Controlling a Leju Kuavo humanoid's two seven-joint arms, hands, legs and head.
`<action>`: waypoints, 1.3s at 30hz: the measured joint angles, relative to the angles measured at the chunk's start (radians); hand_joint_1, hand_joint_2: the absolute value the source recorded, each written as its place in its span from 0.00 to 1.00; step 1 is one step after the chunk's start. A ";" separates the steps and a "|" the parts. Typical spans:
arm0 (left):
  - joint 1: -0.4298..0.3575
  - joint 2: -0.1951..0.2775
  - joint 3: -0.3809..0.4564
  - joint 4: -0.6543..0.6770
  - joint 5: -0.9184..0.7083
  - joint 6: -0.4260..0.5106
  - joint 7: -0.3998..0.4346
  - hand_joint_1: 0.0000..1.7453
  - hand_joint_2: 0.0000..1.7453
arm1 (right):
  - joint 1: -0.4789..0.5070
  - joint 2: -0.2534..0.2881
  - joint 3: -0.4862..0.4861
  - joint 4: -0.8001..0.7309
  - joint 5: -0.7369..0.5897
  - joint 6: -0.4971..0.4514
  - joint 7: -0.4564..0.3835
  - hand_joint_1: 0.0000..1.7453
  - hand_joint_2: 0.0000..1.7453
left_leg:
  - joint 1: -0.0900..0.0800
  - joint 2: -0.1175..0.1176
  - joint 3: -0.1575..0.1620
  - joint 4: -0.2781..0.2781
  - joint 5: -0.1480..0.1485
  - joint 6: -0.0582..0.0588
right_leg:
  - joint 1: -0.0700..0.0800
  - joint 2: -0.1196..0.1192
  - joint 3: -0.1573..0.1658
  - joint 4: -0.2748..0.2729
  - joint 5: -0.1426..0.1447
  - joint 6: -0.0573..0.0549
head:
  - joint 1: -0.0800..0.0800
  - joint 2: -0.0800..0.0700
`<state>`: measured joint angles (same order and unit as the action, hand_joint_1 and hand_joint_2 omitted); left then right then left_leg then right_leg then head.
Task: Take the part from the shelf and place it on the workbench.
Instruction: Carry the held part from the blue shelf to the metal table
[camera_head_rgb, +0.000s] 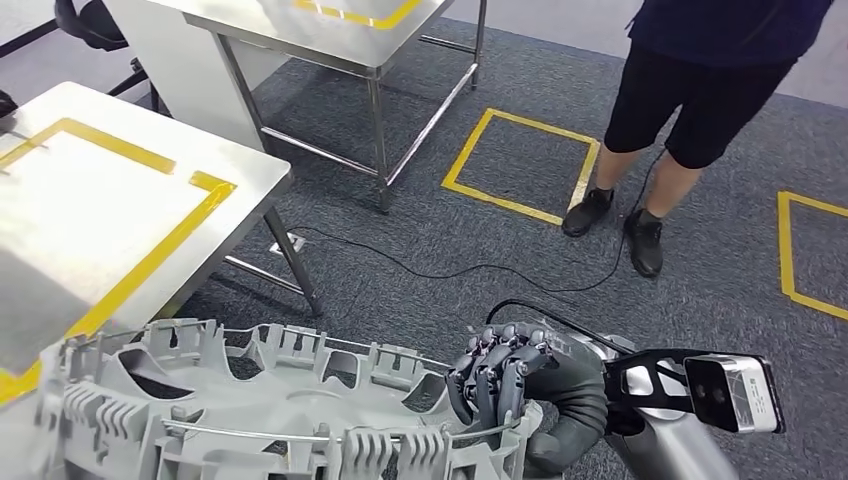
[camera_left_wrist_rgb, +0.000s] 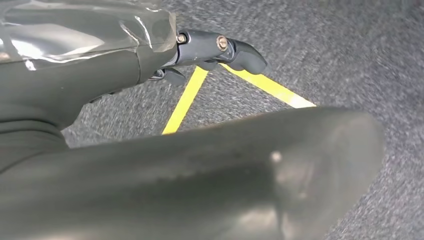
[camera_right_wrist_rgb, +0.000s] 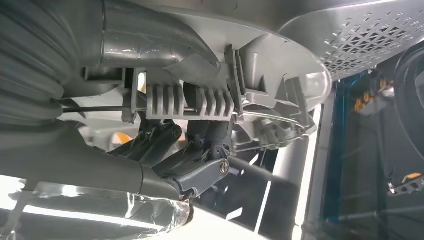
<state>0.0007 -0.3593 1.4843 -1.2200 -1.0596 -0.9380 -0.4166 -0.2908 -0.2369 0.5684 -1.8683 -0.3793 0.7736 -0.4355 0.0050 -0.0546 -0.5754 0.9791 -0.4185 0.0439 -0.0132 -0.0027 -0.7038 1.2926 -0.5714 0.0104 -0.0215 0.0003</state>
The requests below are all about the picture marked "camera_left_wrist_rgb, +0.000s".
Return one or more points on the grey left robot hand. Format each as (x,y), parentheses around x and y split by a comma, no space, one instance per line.
(82,73)

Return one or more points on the yellow floor tape square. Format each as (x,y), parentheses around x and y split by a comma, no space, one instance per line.
(185,99)

